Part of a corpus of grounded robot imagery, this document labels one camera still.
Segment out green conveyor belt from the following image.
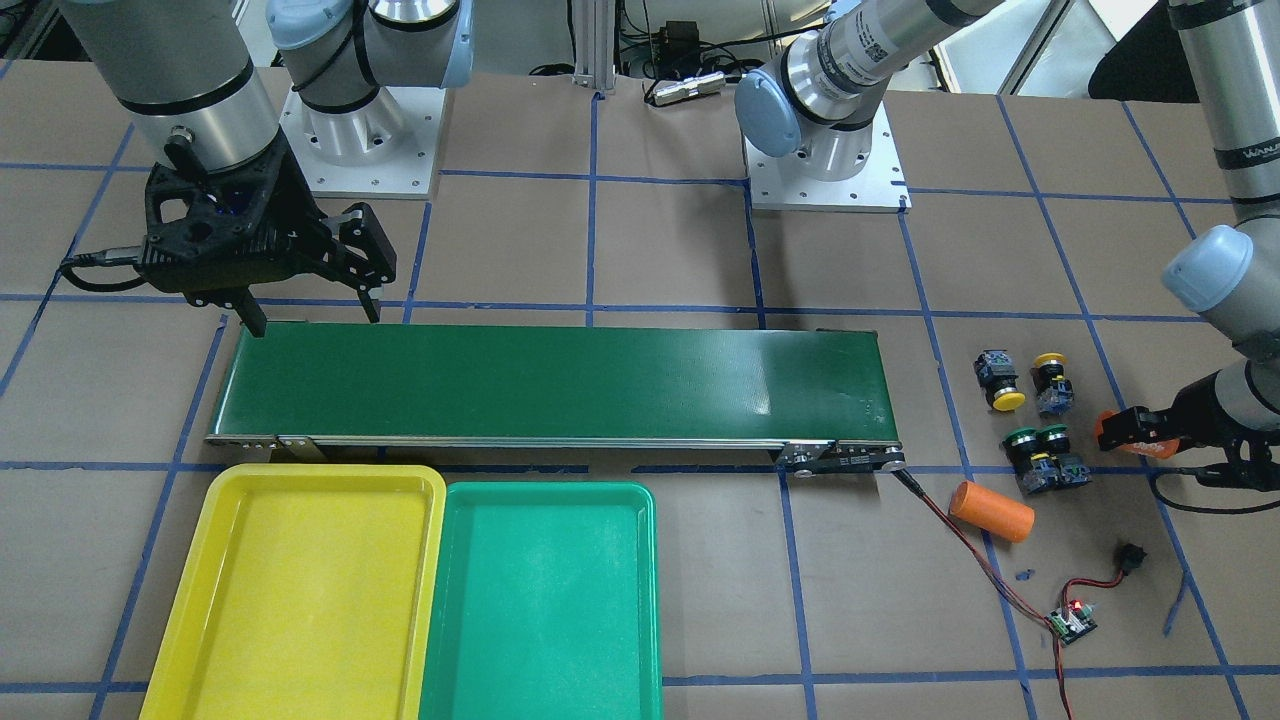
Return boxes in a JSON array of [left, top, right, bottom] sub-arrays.
[[207, 322, 905, 473]]

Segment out green push button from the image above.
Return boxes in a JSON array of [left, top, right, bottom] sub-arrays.
[[1036, 424, 1092, 489], [1001, 427, 1060, 496]]

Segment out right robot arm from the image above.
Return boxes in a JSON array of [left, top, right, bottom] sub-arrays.
[[59, 1, 474, 337]]

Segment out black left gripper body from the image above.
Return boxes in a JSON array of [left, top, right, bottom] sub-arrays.
[[1155, 375, 1277, 491]]

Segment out green plastic tray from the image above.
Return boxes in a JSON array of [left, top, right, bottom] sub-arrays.
[[420, 482, 663, 719]]

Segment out black rocker switch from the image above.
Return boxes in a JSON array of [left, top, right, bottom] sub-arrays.
[[1114, 542, 1148, 577]]

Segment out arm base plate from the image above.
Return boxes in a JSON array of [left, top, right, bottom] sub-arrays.
[[280, 87, 451, 200], [742, 105, 913, 213]]

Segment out motor controller circuit board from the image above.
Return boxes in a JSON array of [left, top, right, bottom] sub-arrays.
[[1046, 600, 1098, 646]]

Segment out silver metal connector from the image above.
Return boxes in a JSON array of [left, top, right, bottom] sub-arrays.
[[643, 70, 727, 108]]

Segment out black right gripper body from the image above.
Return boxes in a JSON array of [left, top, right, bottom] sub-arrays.
[[138, 135, 340, 299]]

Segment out red black conveyor cable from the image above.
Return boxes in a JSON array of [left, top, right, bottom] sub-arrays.
[[892, 468, 1075, 720]]

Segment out red black switch cable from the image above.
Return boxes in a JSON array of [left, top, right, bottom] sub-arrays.
[[1060, 565, 1129, 611]]

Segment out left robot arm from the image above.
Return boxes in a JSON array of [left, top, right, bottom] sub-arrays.
[[735, 1, 1279, 492]]

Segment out yellow button lying sideways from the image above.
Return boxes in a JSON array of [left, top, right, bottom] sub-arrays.
[[973, 348, 1027, 413]]

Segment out yellow plastic tray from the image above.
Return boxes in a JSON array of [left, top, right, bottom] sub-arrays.
[[141, 464, 445, 719]]

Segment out aluminium frame post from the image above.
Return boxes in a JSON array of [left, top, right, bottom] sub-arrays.
[[570, 0, 618, 95]]

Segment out plain orange cylinder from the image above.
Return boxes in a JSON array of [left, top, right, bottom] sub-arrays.
[[948, 480, 1036, 543]]

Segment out yellow mushroom push button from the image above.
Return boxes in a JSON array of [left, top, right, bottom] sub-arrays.
[[1030, 352, 1074, 416]]

